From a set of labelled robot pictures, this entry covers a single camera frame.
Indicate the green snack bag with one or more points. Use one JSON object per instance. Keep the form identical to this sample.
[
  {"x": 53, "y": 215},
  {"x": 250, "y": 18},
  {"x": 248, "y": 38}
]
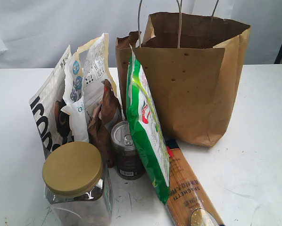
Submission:
[{"x": 146, "y": 130}]

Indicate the brown foil pouch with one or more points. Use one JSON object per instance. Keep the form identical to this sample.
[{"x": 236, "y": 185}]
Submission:
[{"x": 105, "y": 116}]

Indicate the brown paper bag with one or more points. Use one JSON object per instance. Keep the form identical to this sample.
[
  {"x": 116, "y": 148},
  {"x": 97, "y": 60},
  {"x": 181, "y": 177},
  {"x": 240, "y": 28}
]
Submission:
[{"x": 193, "y": 67}]

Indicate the white cat food bag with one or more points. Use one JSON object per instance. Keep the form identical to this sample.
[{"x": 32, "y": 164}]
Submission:
[{"x": 46, "y": 104}]

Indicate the dark tin can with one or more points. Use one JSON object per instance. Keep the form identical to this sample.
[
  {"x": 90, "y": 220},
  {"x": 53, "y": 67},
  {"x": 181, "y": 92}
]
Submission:
[{"x": 128, "y": 163}]

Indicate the cream pouch with printed label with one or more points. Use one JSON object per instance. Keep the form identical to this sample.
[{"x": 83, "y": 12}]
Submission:
[{"x": 95, "y": 71}]

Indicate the white pouch with blue dots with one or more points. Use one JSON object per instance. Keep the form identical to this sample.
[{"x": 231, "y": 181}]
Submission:
[{"x": 73, "y": 97}]

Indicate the clear jar with gold lid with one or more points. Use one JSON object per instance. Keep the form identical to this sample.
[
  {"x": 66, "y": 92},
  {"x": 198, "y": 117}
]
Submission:
[{"x": 78, "y": 186}]

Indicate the spaghetti pasta package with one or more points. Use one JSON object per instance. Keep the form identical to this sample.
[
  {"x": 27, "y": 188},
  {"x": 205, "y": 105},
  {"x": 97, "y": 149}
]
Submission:
[{"x": 188, "y": 203}]

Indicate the white backdrop cloth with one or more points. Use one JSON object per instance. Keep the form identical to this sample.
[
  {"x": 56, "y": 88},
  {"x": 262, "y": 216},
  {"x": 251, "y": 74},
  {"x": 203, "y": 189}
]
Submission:
[{"x": 35, "y": 33}]

